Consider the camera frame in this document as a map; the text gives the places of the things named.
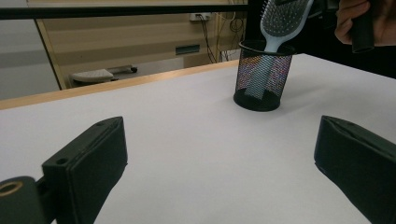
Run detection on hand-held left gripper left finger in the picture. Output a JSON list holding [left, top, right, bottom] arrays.
[[41, 116, 129, 224]]

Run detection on white power strip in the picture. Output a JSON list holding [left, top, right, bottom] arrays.
[[189, 12, 213, 22]]

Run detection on black curtain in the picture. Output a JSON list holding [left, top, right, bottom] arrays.
[[245, 0, 396, 79]]

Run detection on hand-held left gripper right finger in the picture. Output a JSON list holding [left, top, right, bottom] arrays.
[[313, 115, 396, 224]]

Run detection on hanging desk cables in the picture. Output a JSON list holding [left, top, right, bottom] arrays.
[[196, 13, 248, 64]]

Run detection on black mesh pen holder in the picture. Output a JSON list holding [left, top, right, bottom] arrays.
[[233, 39, 296, 113]]

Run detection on white cabinet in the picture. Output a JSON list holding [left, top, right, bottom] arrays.
[[0, 0, 62, 101]]

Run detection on light blue hairbrush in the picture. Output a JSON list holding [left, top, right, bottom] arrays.
[[244, 0, 315, 99]]

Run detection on white wheeled base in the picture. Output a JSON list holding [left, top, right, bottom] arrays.
[[69, 63, 139, 85]]

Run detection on beige wooden desk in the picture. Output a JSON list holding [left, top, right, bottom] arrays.
[[26, 0, 250, 91]]

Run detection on black horizontal frame bar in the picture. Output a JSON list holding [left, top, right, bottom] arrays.
[[0, 4, 250, 21]]

